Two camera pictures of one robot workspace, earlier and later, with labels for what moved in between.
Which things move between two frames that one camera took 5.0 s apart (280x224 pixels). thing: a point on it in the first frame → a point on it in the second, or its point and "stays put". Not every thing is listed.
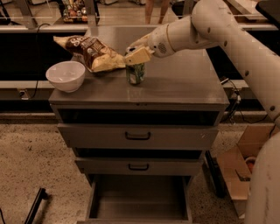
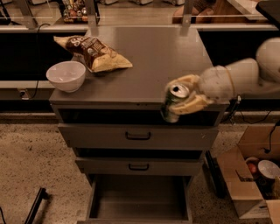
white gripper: [157, 42] → [216, 83]
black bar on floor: [40, 195] stays put
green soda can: [136, 73] → [174, 94]
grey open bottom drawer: [138, 199] stays put
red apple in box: [250, 165] stays put
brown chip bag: [94, 56] stays put
